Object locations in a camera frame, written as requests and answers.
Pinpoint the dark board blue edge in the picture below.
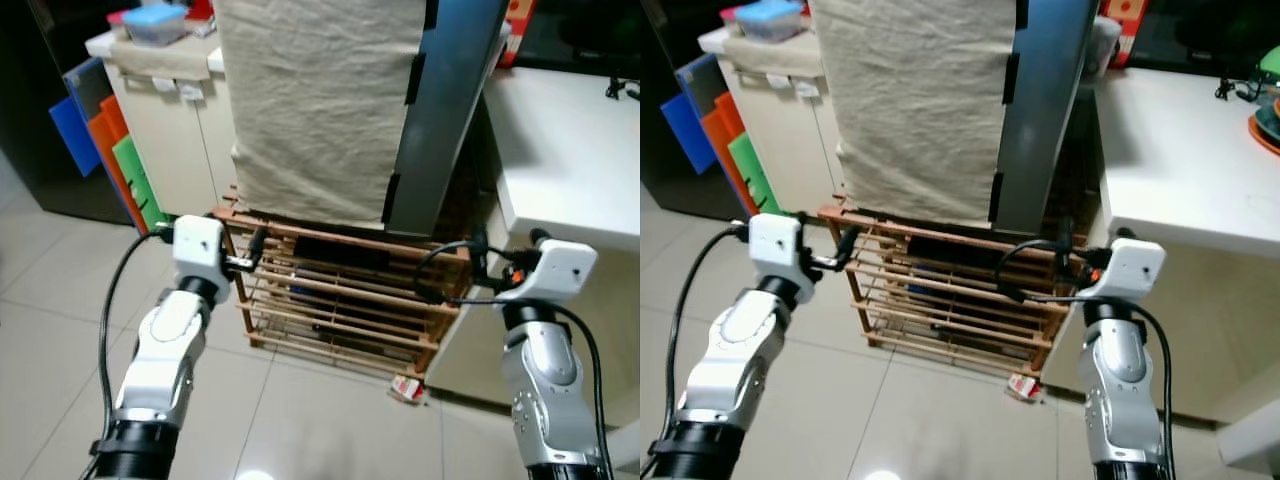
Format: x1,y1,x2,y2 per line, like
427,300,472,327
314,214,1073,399
62,55,116,121
675,52,729,116

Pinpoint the clear container blue lid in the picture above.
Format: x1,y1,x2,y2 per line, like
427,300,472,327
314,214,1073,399
122,3,191,46
735,0,806,43

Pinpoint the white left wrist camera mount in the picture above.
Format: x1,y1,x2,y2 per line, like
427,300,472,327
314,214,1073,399
172,215,233,301
748,213,815,304

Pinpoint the black appliance front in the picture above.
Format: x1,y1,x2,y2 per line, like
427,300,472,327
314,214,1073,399
0,0,111,226
640,0,721,221

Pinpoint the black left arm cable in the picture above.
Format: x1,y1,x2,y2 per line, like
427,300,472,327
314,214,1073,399
80,220,179,480
642,220,753,480

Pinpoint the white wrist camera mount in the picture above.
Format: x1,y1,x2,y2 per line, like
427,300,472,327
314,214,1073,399
497,238,599,304
172,215,233,301
748,213,815,304
1078,238,1167,301

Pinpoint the red orange carton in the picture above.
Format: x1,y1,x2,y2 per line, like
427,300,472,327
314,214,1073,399
500,0,536,66
1100,0,1151,66

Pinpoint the beige cloth fridge cover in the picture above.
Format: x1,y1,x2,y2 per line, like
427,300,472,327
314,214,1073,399
215,0,426,229
808,0,1021,226

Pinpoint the wooden slatted rack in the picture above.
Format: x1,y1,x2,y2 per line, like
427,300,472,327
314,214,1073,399
818,203,1086,379
210,205,471,379

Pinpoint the beige ribbed mat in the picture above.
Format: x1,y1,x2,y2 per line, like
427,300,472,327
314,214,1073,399
108,35,216,81
722,35,816,76

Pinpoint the orange plate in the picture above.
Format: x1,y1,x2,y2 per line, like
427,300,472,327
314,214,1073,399
1248,112,1280,158

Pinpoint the blue cutting board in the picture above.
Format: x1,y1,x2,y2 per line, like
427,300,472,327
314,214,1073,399
48,95,101,179
660,92,716,176

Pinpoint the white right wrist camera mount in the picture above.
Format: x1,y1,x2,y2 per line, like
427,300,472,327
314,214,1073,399
497,238,599,304
1078,238,1167,301

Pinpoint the white top kitchen counter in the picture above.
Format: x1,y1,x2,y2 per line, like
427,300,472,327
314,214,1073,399
1040,65,1280,426
425,65,641,431

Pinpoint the green cutting board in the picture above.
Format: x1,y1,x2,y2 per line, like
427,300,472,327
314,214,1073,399
727,130,781,216
110,135,169,231

